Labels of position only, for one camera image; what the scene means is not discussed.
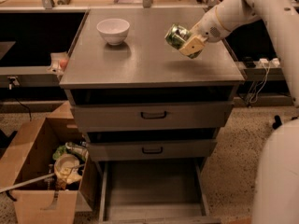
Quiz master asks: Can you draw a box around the grey metal drawer cabinet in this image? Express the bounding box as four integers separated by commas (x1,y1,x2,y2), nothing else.
59,7,245,224

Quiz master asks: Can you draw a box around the black floor stand leg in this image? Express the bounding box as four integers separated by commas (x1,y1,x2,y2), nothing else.
272,115,282,130

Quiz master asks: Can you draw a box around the top grey drawer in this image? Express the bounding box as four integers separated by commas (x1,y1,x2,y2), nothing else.
71,102,233,133

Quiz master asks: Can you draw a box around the middle grey drawer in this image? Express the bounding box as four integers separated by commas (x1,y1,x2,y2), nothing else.
87,139,217,161

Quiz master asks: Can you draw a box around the white paper cup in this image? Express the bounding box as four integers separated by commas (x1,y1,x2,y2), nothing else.
54,154,79,179

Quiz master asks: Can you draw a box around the small tray with orange ball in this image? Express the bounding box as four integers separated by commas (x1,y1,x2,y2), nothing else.
47,52,69,76

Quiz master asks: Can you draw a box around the bottom grey drawer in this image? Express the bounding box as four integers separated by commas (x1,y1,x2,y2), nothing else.
99,159,221,224

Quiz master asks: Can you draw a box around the green drink can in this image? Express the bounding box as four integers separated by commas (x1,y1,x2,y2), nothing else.
164,24,202,59

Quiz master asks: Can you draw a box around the grey drawer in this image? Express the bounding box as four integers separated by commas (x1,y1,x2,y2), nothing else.
99,159,221,224
87,139,217,161
71,102,233,133

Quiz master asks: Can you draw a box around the white ceramic bowl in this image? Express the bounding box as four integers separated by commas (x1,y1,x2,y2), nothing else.
96,19,130,46

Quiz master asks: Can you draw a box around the brown cardboard box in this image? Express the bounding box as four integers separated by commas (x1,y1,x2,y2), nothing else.
0,103,97,224

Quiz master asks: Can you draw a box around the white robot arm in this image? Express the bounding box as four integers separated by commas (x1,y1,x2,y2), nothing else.
179,0,299,224

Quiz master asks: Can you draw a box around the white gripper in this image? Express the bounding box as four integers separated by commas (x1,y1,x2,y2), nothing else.
179,7,231,56

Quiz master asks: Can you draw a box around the green snack bag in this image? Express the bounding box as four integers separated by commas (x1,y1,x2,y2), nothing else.
52,142,88,161

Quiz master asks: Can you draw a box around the grey metal rod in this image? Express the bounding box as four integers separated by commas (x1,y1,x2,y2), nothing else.
0,164,85,193

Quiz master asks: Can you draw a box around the black wall cable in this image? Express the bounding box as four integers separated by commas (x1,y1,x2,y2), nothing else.
8,84,33,122

